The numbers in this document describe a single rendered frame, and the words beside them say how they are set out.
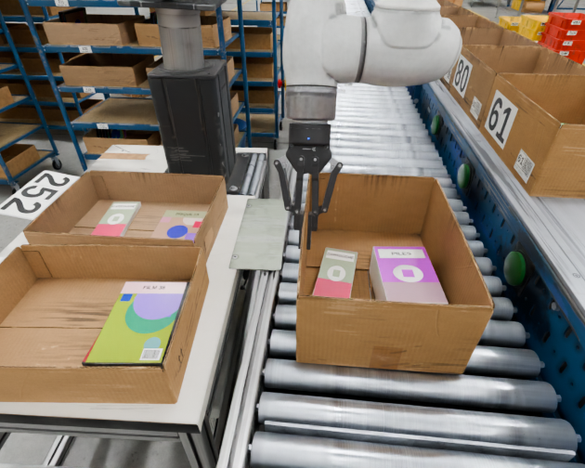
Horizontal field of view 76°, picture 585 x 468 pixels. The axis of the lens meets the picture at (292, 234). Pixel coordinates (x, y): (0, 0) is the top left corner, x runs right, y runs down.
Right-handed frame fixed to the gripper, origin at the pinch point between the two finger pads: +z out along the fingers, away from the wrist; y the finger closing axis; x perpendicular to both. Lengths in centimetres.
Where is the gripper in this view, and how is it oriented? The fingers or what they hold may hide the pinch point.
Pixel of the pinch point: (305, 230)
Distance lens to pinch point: 73.1
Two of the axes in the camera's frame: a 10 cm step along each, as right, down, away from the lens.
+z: -0.3, 9.5, 3.0
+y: -10.0, -0.6, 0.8
